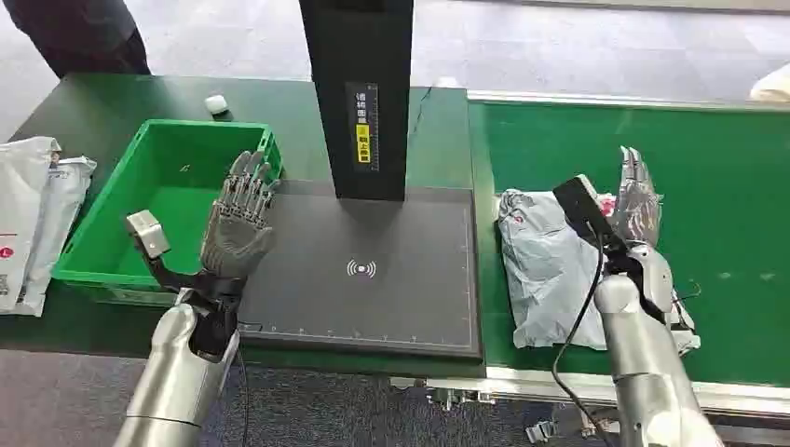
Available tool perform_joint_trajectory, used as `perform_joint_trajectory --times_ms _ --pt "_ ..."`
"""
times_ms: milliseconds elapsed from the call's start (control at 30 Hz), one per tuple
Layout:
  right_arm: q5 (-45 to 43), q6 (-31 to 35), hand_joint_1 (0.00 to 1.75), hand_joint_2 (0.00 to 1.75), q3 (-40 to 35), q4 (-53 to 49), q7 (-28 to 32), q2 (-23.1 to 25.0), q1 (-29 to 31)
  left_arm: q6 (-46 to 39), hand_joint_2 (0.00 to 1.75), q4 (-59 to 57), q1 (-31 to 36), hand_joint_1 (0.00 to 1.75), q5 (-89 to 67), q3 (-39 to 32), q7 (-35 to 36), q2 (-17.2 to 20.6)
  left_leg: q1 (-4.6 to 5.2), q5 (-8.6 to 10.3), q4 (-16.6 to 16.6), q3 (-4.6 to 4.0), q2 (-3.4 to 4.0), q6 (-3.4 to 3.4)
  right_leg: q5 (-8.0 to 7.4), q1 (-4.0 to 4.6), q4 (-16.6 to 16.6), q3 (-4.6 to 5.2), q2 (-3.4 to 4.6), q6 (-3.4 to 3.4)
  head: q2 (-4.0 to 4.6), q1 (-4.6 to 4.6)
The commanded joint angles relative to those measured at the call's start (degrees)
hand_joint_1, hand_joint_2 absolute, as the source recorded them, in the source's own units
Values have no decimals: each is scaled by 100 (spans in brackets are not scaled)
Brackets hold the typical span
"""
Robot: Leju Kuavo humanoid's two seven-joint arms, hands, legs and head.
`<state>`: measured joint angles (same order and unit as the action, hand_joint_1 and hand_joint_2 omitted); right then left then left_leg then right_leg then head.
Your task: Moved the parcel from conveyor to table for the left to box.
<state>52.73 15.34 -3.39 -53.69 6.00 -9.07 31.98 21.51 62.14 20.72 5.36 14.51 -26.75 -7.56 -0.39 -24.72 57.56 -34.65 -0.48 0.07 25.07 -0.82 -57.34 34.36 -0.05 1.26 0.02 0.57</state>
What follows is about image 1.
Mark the black scanner column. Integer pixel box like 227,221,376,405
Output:
299,0,415,204

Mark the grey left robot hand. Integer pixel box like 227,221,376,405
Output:
200,151,282,282

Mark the green plastic crate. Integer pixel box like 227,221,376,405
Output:
52,118,284,308

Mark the person in pale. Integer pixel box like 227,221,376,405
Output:
749,62,790,103

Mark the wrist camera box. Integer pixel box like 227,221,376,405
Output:
126,210,171,260
552,175,620,250

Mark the thin black table cable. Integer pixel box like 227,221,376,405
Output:
409,86,434,134

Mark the narrow white parcel bag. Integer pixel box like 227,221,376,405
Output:
15,156,99,318

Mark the grey parcel bag red print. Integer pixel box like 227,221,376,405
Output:
497,187,702,354

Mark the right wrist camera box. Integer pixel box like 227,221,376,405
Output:
552,175,620,250

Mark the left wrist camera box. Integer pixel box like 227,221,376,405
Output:
126,210,171,260

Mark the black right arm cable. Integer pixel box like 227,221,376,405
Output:
551,226,612,447

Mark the person in dark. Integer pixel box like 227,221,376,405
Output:
2,0,153,80

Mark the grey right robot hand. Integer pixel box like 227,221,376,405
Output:
607,145,665,249

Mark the black scanner pad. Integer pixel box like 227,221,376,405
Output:
237,180,484,361

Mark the large white parcel bag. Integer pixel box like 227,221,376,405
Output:
0,136,62,315

